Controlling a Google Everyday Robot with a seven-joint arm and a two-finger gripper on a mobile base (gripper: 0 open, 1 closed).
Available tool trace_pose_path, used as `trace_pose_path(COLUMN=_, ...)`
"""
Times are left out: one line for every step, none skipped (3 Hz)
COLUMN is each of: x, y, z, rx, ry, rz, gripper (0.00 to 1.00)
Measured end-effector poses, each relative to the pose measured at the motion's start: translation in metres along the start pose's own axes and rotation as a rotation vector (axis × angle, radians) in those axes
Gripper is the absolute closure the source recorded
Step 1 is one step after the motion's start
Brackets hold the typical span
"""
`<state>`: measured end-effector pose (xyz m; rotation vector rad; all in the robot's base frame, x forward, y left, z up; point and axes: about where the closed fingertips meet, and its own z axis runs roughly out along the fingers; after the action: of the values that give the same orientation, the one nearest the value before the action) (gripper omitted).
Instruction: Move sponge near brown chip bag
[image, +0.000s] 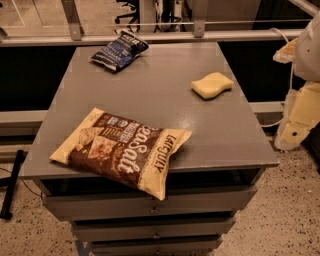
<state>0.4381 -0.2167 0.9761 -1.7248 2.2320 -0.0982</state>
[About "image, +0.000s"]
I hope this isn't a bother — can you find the yellow sponge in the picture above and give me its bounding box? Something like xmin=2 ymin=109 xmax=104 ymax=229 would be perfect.
xmin=191 ymin=72 xmax=234 ymax=99

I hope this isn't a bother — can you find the metal railing frame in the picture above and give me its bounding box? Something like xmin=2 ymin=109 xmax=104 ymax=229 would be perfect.
xmin=0 ymin=0 xmax=320 ymax=48

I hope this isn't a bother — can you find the brown chip bag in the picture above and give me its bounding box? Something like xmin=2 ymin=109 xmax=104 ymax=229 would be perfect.
xmin=50 ymin=108 xmax=191 ymax=200

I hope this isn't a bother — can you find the grey drawer cabinet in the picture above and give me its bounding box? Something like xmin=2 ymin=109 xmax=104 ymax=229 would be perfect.
xmin=21 ymin=42 xmax=277 ymax=256

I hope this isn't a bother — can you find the black stand leg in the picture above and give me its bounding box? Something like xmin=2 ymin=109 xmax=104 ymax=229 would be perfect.
xmin=0 ymin=150 xmax=25 ymax=220

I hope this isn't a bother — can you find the blue chip bag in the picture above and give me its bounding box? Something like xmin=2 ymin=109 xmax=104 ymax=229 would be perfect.
xmin=91 ymin=30 xmax=149 ymax=73

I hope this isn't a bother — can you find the white cable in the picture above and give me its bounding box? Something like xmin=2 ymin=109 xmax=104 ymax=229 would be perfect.
xmin=259 ymin=27 xmax=296 ymax=128

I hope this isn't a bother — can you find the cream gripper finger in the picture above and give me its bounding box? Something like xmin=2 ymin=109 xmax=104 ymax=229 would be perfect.
xmin=274 ymin=122 xmax=309 ymax=151

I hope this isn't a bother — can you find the black office chair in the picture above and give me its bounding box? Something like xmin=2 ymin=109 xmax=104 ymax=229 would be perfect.
xmin=115 ymin=0 xmax=140 ymax=24

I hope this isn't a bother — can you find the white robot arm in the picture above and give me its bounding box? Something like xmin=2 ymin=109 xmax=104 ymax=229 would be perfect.
xmin=273 ymin=12 xmax=320 ymax=150

